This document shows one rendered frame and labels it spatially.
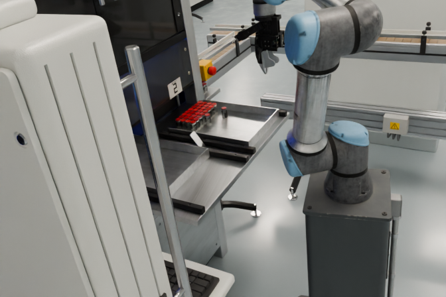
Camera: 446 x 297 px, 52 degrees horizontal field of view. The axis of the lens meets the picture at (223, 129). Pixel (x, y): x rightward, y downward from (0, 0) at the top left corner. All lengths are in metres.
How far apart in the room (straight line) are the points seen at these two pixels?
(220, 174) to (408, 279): 1.20
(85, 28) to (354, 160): 0.95
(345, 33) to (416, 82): 2.04
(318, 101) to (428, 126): 1.42
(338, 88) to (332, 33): 2.16
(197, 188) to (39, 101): 0.87
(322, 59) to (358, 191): 0.52
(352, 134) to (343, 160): 0.08
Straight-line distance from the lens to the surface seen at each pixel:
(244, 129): 1.71
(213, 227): 2.28
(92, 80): 0.69
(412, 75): 3.08
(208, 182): 1.45
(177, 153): 1.63
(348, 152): 1.38
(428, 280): 2.39
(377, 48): 2.39
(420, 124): 2.54
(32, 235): 0.81
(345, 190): 1.45
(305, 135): 1.28
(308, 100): 1.19
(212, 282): 1.22
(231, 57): 2.41
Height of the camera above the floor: 1.69
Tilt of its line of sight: 28 degrees down
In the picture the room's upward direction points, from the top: 8 degrees counter-clockwise
